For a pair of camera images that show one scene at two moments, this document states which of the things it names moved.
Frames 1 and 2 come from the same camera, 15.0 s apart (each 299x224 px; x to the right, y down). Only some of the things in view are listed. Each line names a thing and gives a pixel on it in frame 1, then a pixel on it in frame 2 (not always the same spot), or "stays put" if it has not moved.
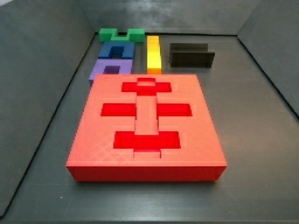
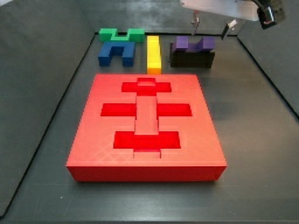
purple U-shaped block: (110, 66) to (205, 44)
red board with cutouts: (145, 130) stays put
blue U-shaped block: (128, 51) stays put
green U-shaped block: (135, 35) stays put
